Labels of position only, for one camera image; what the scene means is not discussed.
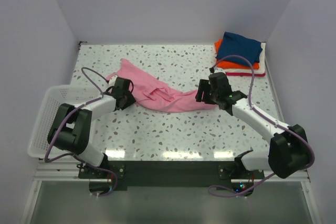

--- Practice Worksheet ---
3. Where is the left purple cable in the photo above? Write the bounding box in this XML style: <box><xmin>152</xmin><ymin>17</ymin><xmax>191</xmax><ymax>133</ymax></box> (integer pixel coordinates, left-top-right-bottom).
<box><xmin>44</xmin><ymin>66</ymin><xmax>119</xmax><ymax>197</ymax></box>

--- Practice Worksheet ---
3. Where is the aluminium frame rail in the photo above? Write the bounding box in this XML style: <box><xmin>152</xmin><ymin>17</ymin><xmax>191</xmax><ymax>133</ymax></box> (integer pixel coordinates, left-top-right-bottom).
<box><xmin>34</xmin><ymin>157</ymin><xmax>311</xmax><ymax>182</ymax></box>

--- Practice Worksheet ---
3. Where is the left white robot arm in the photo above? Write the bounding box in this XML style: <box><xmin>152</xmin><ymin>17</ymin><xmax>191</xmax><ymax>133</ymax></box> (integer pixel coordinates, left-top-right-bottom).
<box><xmin>44</xmin><ymin>77</ymin><xmax>135</xmax><ymax>178</ymax></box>

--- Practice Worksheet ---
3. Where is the folded white t shirt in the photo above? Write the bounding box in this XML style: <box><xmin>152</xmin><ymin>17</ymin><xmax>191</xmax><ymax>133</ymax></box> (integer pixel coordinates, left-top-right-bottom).
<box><xmin>223</xmin><ymin>42</ymin><xmax>266</xmax><ymax>74</ymax></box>

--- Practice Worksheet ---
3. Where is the folded orange t shirt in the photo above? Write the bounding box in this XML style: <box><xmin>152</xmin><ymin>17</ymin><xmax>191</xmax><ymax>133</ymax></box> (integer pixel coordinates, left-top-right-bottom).
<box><xmin>214</xmin><ymin>39</ymin><xmax>260</xmax><ymax>70</ymax></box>

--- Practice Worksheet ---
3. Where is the pink t shirt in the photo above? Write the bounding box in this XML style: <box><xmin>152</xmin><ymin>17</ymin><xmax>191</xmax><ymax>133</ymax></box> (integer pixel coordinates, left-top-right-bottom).
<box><xmin>107</xmin><ymin>59</ymin><xmax>216</xmax><ymax>113</ymax></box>

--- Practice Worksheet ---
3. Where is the folded red t shirt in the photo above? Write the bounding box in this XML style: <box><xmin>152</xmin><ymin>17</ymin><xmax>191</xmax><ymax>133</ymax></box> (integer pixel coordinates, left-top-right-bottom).
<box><xmin>225</xmin><ymin>72</ymin><xmax>266</xmax><ymax>77</ymax></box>

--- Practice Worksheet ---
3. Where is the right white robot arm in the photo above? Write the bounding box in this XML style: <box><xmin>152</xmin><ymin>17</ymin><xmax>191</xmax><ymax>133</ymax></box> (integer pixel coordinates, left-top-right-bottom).
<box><xmin>195</xmin><ymin>72</ymin><xmax>315</xmax><ymax>178</ymax></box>

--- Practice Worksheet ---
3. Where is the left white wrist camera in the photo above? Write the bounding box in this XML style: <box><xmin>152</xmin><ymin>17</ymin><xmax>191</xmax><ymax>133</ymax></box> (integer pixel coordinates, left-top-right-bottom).
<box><xmin>108</xmin><ymin>76</ymin><xmax>118</xmax><ymax>87</ymax></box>

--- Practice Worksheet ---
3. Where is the folded blue t shirt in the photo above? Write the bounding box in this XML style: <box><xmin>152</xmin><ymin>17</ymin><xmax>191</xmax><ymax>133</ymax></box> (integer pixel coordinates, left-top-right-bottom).
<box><xmin>216</xmin><ymin>32</ymin><xmax>262</xmax><ymax>65</ymax></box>

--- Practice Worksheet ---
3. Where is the white plastic laundry basket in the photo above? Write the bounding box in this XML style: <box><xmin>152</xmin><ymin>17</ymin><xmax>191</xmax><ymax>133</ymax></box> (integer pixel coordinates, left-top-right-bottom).
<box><xmin>27</xmin><ymin>85</ymin><xmax>100</xmax><ymax>159</ymax></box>

